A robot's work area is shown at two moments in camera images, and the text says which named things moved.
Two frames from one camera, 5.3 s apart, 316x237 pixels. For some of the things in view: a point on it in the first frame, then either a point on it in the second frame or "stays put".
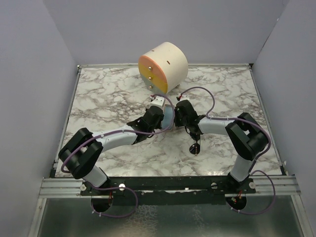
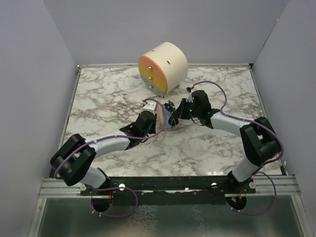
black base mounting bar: (171, 190) stays put
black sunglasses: (195, 148) -> (170, 106)
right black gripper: (178, 124) -> (180, 112)
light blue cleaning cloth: (168, 114) stays put
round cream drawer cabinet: (164, 68) stays put
